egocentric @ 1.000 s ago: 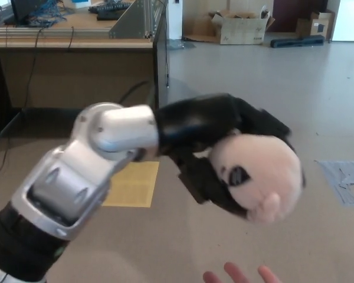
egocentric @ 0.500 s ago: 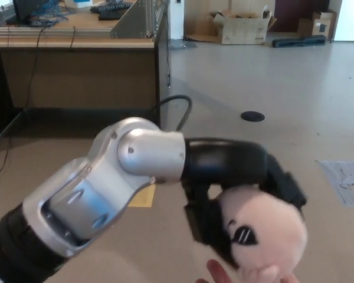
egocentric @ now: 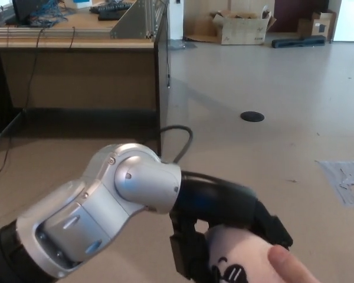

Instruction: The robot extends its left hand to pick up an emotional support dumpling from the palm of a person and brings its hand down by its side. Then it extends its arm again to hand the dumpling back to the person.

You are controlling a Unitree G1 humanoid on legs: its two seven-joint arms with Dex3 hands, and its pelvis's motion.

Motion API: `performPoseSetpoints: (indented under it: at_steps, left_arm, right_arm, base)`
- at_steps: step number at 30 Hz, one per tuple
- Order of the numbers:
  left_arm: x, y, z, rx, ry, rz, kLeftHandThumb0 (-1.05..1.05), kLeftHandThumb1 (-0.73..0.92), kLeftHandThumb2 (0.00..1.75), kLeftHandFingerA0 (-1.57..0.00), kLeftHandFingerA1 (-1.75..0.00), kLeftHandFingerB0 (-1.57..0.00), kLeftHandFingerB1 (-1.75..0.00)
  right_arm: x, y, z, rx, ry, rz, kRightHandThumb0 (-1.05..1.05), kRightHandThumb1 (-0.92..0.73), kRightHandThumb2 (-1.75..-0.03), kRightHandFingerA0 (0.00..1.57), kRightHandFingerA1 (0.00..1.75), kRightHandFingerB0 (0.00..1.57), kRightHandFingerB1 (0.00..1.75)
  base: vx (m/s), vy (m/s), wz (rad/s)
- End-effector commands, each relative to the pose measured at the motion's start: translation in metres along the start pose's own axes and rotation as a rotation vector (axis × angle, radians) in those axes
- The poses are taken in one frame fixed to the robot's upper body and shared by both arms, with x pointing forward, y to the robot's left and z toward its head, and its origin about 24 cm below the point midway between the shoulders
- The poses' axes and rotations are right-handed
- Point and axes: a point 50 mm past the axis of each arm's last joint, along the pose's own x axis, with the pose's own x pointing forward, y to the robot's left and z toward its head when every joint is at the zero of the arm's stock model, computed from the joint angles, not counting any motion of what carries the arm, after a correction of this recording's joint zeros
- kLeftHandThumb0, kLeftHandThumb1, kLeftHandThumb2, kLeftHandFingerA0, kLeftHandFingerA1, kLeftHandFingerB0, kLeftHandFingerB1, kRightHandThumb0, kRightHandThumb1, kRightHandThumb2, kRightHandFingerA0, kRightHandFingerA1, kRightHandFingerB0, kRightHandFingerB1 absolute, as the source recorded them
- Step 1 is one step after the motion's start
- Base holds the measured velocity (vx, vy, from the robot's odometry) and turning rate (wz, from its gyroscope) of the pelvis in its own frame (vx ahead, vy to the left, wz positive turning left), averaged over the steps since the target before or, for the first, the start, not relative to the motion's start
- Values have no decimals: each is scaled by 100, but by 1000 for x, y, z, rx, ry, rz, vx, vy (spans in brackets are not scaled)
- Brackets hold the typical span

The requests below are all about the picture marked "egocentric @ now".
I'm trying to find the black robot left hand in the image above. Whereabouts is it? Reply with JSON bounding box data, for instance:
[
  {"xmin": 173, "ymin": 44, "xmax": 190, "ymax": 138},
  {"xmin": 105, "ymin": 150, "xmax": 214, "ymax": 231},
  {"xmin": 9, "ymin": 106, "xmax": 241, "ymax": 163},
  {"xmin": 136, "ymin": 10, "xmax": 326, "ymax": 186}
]
[{"xmin": 168, "ymin": 170, "xmax": 294, "ymax": 283}]

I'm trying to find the person's bare hand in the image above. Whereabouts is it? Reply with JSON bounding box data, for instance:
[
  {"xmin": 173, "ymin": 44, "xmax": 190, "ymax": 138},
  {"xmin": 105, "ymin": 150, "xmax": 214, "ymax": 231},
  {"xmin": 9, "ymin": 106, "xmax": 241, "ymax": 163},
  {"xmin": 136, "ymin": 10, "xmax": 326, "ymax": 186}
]
[{"xmin": 267, "ymin": 245, "xmax": 321, "ymax": 283}]

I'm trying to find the pink plush dumpling with sunglasses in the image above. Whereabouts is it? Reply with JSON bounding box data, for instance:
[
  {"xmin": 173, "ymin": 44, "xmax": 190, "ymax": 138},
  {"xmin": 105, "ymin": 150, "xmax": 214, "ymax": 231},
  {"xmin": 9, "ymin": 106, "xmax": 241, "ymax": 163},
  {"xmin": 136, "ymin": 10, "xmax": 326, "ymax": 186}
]
[{"xmin": 205, "ymin": 224, "xmax": 284, "ymax": 283}]

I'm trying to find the black round floor cap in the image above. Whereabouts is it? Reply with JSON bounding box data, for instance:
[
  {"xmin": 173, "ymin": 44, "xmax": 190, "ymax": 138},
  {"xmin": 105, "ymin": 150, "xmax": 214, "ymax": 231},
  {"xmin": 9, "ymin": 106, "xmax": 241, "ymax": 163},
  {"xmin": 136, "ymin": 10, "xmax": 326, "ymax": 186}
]
[{"xmin": 240, "ymin": 111, "xmax": 266, "ymax": 123}]

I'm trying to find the grey tape floor patch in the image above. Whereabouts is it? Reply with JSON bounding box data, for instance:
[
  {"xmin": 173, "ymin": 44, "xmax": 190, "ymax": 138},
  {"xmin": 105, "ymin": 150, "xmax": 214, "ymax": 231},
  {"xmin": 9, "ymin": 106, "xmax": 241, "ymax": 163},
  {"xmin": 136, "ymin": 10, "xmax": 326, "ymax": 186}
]
[{"xmin": 315, "ymin": 160, "xmax": 354, "ymax": 209}]

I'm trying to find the large open cardboard box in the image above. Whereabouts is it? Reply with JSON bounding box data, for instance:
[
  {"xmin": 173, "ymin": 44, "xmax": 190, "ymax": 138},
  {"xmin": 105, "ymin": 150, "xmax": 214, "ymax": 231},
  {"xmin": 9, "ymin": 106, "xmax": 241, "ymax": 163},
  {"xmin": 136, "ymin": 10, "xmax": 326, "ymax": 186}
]
[{"xmin": 185, "ymin": 8, "xmax": 277, "ymax": 45}]

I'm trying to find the long black foam block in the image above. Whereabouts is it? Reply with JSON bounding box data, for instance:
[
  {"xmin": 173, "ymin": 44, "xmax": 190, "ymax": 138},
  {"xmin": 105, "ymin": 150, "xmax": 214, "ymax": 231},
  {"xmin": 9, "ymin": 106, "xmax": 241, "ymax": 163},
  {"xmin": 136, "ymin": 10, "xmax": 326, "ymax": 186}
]
[{"xmin": 271, "ymin": 35, "xmax": 326, "ymax": 48}]

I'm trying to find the wooden desk with dark panels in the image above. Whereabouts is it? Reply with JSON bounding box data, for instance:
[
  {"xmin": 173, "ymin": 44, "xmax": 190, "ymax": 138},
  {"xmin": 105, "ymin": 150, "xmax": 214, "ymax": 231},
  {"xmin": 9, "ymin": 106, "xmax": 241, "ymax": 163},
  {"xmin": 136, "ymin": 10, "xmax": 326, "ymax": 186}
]
[{"xmin": 0, "ymin": 0, "xmax": 172, "ymax": 157}]

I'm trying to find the small cardboard box with label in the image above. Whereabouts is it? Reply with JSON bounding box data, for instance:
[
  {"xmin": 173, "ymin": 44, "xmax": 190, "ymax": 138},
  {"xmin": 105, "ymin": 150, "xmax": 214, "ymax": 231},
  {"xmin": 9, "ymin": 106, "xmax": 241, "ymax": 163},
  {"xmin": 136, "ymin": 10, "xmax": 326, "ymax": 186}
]
[{"xmin": 297, "ymin": 11, "xmax": 337, "ymax": 41}]

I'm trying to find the flat black device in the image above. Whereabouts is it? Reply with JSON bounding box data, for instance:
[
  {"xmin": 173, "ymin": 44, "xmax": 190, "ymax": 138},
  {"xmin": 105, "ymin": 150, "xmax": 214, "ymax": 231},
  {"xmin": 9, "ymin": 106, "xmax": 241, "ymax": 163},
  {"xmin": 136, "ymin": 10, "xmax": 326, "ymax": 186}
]
[{"xmin": 97, "ymin": 11, "xmax": 124, "ymax": 21}]

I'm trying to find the black keyboard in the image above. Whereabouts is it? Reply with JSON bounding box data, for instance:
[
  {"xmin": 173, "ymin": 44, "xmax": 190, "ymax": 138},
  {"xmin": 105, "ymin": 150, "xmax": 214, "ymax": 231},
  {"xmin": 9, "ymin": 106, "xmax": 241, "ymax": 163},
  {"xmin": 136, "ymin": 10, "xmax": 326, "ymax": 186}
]
[{"xmin": 90, "ymin": 2, "xmax": 133, "ymax": 14}]

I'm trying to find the white cabinet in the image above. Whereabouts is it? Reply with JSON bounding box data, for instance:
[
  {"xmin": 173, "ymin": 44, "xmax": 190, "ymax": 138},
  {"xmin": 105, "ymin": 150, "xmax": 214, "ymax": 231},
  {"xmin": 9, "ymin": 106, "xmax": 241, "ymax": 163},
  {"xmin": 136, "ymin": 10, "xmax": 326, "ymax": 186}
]
[{"xmin": 333, "ymin": 0, "xmax": 354, "ymax": 42}]

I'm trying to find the black monitor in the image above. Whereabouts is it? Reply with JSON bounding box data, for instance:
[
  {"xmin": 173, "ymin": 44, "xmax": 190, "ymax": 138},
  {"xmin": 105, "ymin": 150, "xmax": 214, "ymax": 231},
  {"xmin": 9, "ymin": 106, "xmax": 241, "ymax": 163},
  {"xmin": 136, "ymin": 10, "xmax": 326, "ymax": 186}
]
[{"xmin": 13, "ymin": 0, "xmax": 50, "ymax": 24}]

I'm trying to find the grey metal parts rack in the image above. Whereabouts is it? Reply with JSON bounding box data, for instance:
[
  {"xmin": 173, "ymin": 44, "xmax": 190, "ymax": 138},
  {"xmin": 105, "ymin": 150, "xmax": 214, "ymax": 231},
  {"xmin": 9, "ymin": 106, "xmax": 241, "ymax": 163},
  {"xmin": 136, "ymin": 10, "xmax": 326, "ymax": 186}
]
[{"xmin": 0, "ymin": 8, "xmax": 15, "ymax": 27}]

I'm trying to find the black robot wrist cable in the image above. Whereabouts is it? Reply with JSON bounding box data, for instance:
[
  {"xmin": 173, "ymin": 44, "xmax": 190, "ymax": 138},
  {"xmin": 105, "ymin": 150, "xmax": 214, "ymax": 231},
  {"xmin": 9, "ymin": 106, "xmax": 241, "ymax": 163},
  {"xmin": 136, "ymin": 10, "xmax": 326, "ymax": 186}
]
[{"xmin": 160, "ymin": 126, "xmax": 194, "ymax": 164}]

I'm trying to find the thin black hanging cable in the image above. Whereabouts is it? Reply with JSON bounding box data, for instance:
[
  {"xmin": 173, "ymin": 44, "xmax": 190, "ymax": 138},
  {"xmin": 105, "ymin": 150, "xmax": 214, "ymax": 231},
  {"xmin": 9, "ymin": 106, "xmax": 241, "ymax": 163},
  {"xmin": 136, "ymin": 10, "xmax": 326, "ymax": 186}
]
[{"xmin": 166, "ymin": 38, "xmax": 171, "ymax": 88}]

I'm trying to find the triangular grey metal bracket frame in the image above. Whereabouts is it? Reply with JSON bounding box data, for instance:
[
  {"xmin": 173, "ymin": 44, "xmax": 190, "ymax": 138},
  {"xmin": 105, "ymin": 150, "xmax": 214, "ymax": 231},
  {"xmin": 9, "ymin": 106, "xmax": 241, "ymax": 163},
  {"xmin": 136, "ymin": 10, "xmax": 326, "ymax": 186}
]
[{"xmin": 110, "ymin": 0, "xmax": 168, "ymax": 41}]

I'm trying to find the short black desk cable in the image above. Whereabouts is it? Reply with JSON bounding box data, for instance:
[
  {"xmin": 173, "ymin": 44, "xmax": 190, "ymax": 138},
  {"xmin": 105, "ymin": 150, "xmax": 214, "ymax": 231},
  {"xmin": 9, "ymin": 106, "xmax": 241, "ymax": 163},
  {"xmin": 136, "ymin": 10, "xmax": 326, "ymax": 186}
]
[{"xmin": 68, "ymin": 27, "xmax": 77, "ymax": 51}]

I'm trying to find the long black desk cable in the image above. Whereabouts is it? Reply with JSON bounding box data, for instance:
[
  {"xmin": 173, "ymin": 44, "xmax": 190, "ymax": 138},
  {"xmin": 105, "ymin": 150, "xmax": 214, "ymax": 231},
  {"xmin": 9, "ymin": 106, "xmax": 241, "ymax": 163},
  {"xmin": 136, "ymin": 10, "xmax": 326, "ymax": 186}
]
[{"xmin": 0, "ymin": 27, "xmax": 47, "ymax": 182}]

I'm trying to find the aluminium extrusion rail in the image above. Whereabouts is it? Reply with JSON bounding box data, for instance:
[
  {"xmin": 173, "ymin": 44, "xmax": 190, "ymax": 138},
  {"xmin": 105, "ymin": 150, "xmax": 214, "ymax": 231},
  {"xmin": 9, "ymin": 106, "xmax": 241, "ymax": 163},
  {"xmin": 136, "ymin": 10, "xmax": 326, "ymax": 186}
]
[{"xmin": 0, "ymin": 27, "xmax": 114, "ymax": 38}]

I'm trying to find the blue cable bundle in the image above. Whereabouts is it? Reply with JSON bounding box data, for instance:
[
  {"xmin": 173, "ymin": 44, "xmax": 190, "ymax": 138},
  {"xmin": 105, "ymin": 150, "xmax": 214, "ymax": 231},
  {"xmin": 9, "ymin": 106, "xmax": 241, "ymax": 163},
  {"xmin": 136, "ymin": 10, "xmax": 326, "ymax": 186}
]
[{"xmin": 29, "ymin": 0, "xmax": 68, "ymax": 27}]

